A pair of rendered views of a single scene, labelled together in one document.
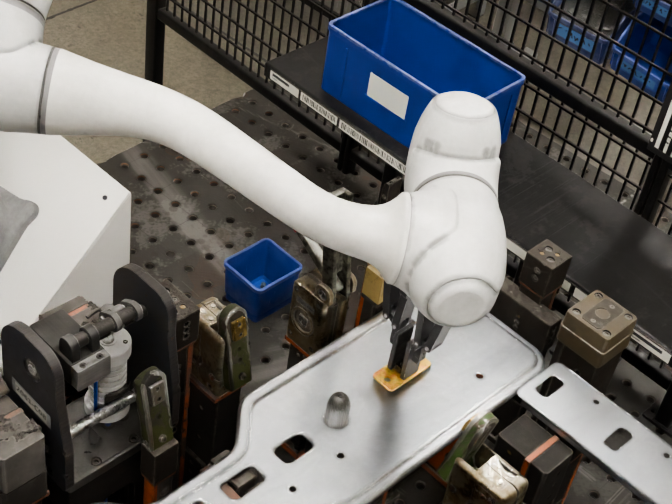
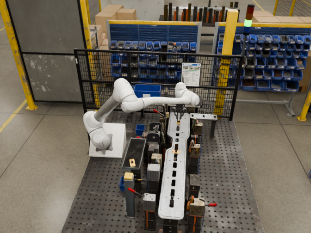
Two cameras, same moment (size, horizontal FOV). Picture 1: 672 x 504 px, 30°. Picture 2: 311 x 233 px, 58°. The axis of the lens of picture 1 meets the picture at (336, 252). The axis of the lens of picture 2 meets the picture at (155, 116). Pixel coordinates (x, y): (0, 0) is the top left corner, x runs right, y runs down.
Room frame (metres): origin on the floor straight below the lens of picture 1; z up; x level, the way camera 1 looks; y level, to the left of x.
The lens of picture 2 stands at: (-0.71, 1.38, 2.70)
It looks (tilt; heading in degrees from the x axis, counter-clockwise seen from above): 34 degrees down; 328
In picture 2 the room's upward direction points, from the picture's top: straight up
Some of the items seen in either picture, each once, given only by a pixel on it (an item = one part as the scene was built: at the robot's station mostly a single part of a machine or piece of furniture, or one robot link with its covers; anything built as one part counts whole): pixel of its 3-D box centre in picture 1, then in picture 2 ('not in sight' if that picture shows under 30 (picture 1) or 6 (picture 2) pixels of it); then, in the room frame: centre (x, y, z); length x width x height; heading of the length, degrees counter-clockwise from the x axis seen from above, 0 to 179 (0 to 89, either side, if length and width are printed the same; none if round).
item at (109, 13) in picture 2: not in sight; (120, 32); (5.72, -1.65, 0.52); 1.20 x 0.80 x 1.05; 140
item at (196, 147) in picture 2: not in sight; (194, 159); (0.77, 0.00, 0.87); 0.12 x 0.09 x 0.35; 51
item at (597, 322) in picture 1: (571, 396); (190, 118); (1.32, -0.39, 0.88); 0.08 x 0.08 x 0.36; 51
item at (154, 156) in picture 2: not in sight; (157, 172); (0.81, 0.40, 0.89); 0.13 x 0.11 x 0.38; 51
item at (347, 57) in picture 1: (419, 82); (147, 92); (1.77, -0.09, 1.10); 0.30 x 0.17 x 0.13; 52
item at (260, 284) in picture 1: (261, 282); (140, 130); (1.60, 0.12, 0.74); 0.11 x 0.10 x 0.09; 141
